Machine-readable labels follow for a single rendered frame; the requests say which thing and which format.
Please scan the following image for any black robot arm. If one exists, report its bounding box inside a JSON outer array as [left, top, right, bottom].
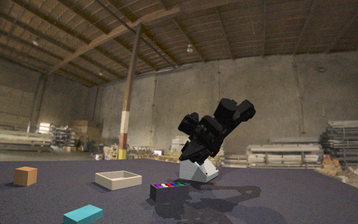
[[178, 98, 256, 166]]

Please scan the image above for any beige open-top tray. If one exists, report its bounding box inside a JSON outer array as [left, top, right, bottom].
[[95, 171, 142, 190]]

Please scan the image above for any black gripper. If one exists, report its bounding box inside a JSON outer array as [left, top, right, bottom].
[[179, 115, 223, 163]]

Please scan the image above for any orange-brown cube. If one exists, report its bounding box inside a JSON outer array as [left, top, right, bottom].
[[13, 167, 37, 186]]

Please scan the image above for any teal rectangular block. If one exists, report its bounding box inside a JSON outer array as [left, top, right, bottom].
[[63, 204, 103, 224]]

